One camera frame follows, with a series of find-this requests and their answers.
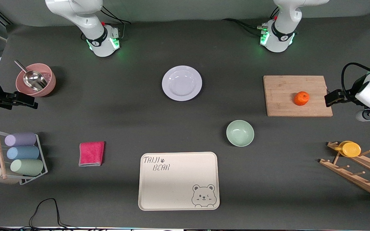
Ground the orange fruit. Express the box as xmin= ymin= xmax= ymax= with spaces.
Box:
xmin=294 ymin=91 xmax=310 ymax=106

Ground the white round plate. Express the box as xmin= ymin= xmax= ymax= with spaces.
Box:
xmin=162 ymin=65 xmax=203 ymax=102

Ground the metal scoop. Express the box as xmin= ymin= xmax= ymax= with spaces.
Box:
xmin=14 ymin=60 xmax=49 ymax=92

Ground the pink bowl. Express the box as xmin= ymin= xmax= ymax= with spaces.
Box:
xmin=15 ymin=63 xmax=57 ymax=98

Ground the purple cup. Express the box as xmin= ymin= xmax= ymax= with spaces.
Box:
xmin=4 ymin=133 xmax=37 ymax=147

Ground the blue cup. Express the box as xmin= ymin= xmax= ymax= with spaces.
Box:
xmin=6 ymin=146 xmax=40 ymax=160

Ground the yellow mug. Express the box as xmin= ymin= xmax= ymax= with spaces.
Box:
xmin=334 ymin=141 xmax=362 ymax=158

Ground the bamboo cutting board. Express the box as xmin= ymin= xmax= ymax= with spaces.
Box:
xmin=263 ymin=75 xmax=333 ymax=117

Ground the green cup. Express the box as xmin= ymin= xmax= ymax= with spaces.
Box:
xmin=10 ymin=159 xmax=44 ymax=176

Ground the wooden peg mug rack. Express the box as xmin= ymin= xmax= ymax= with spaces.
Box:
xmin=319 ymin=141 xmax=370 ymax=202

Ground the pink folded cloth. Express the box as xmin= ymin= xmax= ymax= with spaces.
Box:
xmin=78 ymin=141 xmax=105 ymax=167

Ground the light green bowl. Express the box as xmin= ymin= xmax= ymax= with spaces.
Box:
xmin=226 ymin=120 xmax=255 ymax=147

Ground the beige bear print tray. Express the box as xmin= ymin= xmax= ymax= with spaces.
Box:
xmin=138 ymin=152 xmax=220 ymax=211

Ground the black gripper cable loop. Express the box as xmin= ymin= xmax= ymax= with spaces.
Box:
xmin=341 ymin=62 xmax=370 ymax=97

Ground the white wire cup rack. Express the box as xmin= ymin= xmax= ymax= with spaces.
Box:
xmin=0 ymin=129 xmax=48 ymax=185

